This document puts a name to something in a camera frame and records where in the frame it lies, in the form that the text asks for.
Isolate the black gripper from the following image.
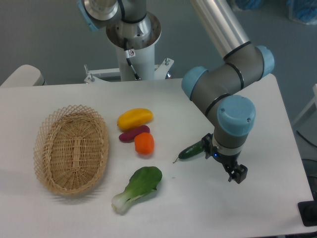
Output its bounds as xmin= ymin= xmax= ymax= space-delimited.
xmin=201 ymin=133 xmax=248 ymax=184

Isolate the green cucumber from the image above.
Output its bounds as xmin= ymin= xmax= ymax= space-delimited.
xmin=173 ymin=141 xmax=204 ymax=163

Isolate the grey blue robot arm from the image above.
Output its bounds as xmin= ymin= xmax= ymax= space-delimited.
xmin=77 ymin=0 xmax=274 ymax=183

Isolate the orange carrot piece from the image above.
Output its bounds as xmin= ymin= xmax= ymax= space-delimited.
xmin=134 ymin=132 xmax=155 ymax=155

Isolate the green bok choy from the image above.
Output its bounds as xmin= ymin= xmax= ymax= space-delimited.
xmin=111 ymin=166 xmax=162 ymax=213

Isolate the purple sweet potato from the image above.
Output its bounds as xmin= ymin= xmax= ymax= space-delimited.
xmin=118 ymin=125 xmax=150 ymax=142

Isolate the yellow mango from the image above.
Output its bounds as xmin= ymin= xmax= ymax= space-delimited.
xmin=117 ymin=108 xmax=154 ymax=131

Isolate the black device at table edge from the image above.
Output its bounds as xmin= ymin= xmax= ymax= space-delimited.
xmin=298 ymin=201 xmax=317 ymax=227

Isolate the woven wicker basket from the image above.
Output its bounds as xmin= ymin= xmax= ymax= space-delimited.
xmin=34 ymin=105 xmax=109 ymax=195

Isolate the blue plastic bag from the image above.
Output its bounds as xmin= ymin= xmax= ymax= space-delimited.
xmin=286 ymin=0 xmax=317 ymax=25

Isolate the white chair armrest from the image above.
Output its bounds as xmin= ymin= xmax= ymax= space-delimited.
xmin=0 ymin=64 xmax=47 ymax=88

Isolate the white furniture frame right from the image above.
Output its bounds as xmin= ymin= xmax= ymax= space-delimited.
xmin=291 ymin=84 xmax=317 ymax=128

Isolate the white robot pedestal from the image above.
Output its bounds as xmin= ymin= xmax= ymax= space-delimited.
xmin=84 ymin=12 xmax=174 ymax=83

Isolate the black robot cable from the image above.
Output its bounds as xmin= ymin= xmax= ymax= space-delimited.
xmin=122 ymin=37 xmax=142 ymax=81

